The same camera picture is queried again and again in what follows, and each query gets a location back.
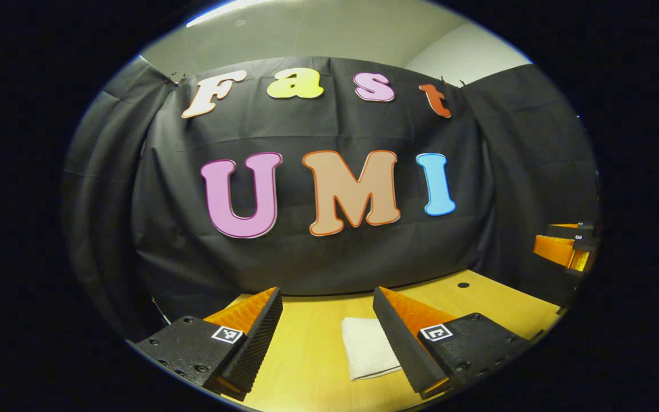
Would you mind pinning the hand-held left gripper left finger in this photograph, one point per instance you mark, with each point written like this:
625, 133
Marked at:
254, 350

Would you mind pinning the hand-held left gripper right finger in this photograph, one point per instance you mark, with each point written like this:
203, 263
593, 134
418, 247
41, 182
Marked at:
401, 349

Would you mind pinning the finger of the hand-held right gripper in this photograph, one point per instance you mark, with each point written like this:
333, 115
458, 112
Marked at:
570, 231
555, 250

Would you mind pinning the cream white jeans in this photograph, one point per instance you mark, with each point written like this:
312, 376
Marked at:
366, 349

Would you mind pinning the black backdrop cloth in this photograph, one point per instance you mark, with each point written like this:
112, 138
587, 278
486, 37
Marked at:
306, 269

